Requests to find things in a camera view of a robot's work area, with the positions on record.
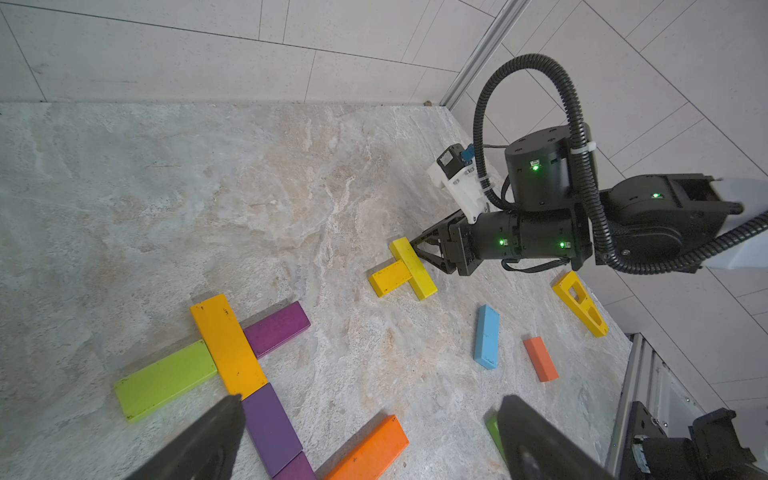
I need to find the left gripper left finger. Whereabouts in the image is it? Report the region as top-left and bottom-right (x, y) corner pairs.
(128, 394), (245, 479)

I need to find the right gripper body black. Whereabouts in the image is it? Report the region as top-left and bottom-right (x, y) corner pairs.
(446, 209), (594, 276)

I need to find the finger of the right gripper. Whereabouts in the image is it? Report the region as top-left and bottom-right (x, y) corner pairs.
(411, 242), (458, 273)
(410, 210), (465, 249)

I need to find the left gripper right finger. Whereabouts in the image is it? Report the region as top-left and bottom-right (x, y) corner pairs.
(497, 395), (613, 480)

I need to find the yellow block small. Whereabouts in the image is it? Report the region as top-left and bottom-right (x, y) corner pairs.
(369, 260), (412, 298)

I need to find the purple block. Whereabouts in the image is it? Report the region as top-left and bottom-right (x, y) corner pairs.
(274, 452), (316, 480)
(242, 383), (303, 478)
(244, 301), (311, 359)

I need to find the red orange block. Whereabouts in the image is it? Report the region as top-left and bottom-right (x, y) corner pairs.
(524, 337), (559, 383)

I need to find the lime green block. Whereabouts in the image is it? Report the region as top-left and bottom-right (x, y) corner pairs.
(114, 340), (218, 423)

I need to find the amber yellow long block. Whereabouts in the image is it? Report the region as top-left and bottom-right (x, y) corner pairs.
(190, 294), (268, 399)

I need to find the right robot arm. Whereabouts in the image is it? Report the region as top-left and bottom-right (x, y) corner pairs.
(410, 126), (767, 276)

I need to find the light blue block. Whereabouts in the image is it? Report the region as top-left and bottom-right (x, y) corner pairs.
(473, 305), (500, 370)

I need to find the yellow triangle frame piece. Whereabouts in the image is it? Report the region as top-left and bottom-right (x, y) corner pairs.
(552, 271), (609, 338)

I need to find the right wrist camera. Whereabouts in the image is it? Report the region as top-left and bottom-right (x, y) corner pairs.
(427, 143), (490, 224)

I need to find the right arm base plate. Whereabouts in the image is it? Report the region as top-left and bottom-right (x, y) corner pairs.
(616, 401), (767, 479)

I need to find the right camera cable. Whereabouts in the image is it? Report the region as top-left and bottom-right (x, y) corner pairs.
(472, 53), (768, 276)

